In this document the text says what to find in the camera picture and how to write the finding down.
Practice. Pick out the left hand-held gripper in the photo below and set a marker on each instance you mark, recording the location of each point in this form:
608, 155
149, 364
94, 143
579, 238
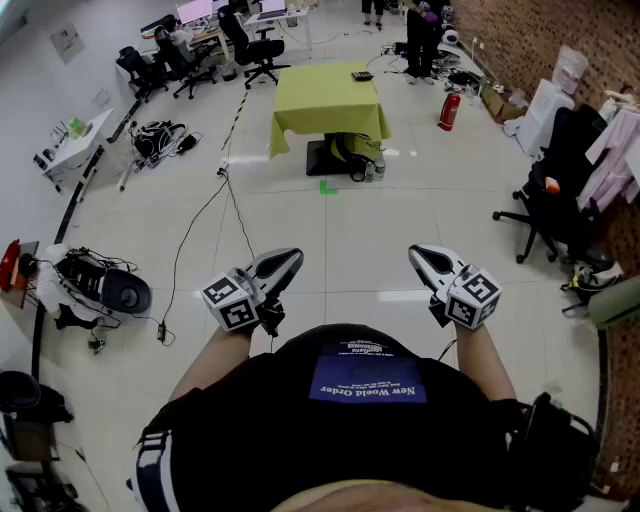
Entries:
235, 312

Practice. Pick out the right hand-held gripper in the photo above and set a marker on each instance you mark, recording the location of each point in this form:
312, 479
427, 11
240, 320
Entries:
472, 300

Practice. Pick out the black calculator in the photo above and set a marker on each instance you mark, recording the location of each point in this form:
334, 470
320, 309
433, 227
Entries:
362, 76

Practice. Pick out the person's right forearm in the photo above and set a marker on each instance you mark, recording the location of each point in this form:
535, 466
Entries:
485, 360

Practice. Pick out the person's left forearm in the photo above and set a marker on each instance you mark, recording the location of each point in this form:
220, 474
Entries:
210, 360

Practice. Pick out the clear plastic bottle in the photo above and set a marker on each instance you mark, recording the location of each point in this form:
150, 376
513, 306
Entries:
369, 172
380, 170

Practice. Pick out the white power strip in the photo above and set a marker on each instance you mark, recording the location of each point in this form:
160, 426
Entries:
223, 169

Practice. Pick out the yellow-green and black backpack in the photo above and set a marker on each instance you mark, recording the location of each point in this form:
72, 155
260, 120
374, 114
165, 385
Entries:
357, 147

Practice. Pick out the small orange box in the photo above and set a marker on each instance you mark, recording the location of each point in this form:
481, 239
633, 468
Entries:
552, 185

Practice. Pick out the red fire extinguisher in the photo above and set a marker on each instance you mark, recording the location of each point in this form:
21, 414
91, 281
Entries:
450, 112

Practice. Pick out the yellow and black floor tape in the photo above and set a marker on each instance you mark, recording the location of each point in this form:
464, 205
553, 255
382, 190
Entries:
235, 120

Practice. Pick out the black power adapter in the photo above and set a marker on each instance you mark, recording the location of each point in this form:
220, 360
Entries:
186, 143

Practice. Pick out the black and white floor backpack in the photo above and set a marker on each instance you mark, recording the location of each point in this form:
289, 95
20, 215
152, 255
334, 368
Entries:
592, 280

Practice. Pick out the black office chair with clothes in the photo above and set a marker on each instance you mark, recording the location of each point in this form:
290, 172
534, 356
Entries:
565, 170

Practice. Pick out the toppled black and white machine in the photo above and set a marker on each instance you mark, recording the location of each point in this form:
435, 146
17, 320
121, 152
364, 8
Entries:
122, 295

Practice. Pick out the yellow-green tablecloth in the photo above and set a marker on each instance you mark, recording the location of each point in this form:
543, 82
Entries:
325, 100

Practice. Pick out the brown cardboard box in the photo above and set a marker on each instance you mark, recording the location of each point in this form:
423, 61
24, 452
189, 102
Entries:
500, 105

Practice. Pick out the person's torso in black shirt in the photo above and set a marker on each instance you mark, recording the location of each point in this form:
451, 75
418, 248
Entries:
250, 440

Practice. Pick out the white tube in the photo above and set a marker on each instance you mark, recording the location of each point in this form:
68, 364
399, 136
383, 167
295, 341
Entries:
125, 175

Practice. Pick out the tall white box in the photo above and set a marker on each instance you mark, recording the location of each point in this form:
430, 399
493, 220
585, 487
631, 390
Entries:
542, 115

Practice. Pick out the black equipment pile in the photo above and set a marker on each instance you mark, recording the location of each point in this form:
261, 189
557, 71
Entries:
462, 79

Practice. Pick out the grey-green rounded object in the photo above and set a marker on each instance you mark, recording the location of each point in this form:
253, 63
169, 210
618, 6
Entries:
617, 302

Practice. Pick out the pale hanging garments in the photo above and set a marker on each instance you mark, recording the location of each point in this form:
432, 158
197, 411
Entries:
615, 160

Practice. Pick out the black high-back office chair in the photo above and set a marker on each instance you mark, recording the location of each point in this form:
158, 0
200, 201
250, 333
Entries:
260, 50

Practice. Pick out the black waist pack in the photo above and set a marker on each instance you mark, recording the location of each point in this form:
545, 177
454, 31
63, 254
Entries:
550, 450

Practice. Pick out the white round robot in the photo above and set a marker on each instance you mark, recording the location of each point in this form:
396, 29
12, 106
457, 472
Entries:
451, 37

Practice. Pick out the small white table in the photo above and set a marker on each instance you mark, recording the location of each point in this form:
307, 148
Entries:
80, 145

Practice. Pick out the white plastic bag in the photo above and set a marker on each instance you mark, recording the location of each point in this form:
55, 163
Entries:
570, 70

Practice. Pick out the wooden office desk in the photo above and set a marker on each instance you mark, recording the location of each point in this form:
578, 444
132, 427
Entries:
207, 36

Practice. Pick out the green bottle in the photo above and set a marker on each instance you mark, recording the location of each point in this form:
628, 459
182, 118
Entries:
76, 129

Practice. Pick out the white office desk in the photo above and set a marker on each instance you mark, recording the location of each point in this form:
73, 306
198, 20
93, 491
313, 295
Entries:
295, 15

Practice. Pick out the open laptop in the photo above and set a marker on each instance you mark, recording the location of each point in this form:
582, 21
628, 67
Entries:
272, 6

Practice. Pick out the brown wooden board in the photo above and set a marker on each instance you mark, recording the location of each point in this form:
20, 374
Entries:
20, 295

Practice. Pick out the computer monitor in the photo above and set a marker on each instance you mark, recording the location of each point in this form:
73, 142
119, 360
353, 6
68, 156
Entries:
194, 10

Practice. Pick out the red plastic item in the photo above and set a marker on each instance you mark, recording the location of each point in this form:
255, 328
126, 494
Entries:
9, 265

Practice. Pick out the black equipment heap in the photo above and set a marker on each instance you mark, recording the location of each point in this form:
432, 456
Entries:
20, 395

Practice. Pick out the black table pedestal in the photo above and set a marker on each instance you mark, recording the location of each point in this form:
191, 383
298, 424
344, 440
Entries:
317, 157

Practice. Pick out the small wall paper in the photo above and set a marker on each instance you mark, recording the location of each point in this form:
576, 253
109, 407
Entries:
101, 98

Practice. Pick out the white wall poster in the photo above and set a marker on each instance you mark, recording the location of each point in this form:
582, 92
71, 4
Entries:
67, 42

